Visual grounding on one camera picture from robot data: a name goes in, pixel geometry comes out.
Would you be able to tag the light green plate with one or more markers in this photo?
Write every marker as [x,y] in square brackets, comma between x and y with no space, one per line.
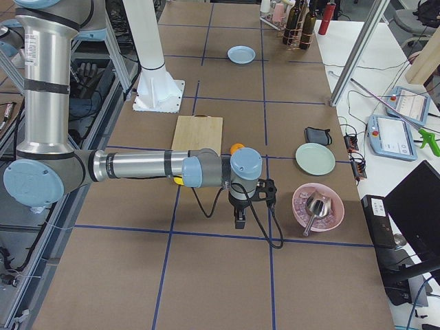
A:
[315,159]

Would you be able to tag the orange fruit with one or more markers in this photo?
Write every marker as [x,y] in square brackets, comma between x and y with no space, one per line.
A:
[235,147]

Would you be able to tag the teach pendant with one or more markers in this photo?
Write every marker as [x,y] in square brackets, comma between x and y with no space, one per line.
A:
[391,137]
[413,105]

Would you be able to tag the black computer box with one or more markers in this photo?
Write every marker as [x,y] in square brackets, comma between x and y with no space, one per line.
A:
[378,222]

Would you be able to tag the black monitor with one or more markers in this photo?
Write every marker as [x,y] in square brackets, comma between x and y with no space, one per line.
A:
[414,207]

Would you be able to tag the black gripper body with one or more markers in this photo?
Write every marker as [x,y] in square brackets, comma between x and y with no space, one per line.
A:
[238,206]

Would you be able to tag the bamboo cutting board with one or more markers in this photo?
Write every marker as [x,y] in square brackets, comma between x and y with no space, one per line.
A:
[198,132]

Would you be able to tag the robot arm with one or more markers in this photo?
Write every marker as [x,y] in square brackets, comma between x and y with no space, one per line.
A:
[47,167]

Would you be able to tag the green handled reacher stick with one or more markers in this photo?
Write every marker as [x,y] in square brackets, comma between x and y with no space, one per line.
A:
[427,138]

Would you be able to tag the metal scoop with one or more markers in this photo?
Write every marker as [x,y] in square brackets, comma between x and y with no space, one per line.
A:
[318,206]

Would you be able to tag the grey folded cloth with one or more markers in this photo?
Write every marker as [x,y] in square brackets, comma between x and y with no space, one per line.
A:
[318,136]

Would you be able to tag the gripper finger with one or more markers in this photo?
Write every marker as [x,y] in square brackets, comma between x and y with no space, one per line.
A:
[237,221]
[243,220]

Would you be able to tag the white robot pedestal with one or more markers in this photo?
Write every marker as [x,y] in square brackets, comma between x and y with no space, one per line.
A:
[156,90]

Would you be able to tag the pink cup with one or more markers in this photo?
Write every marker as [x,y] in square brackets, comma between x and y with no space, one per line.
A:
[278,12]

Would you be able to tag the near teach pendant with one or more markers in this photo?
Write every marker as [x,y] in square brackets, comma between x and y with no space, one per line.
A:
[391,137]

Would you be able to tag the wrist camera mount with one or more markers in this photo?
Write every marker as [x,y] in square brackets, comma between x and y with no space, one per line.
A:
[265,191]

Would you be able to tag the far teach pendant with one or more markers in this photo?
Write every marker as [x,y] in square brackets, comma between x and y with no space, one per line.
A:
[413,105]

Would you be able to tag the light blue plate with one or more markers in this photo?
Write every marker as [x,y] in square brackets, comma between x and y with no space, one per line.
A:
[241,54]

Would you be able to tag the aluminium frame post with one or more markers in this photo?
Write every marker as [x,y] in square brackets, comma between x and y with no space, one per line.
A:
[368,28]

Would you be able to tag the pink bowl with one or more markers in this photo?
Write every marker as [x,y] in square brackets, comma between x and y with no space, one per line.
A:
[331,221]

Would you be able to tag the copper wire bottle rack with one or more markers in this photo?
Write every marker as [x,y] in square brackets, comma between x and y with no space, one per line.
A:
[295,39]

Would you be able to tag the yellow lemon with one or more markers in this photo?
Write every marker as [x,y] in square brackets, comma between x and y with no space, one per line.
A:
[178,180]

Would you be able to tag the red bottle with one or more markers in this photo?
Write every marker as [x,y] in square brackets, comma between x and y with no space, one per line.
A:
[326,17]

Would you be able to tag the dark wine bottle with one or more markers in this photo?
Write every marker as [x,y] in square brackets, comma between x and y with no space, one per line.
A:
[291,23]
[308,26]

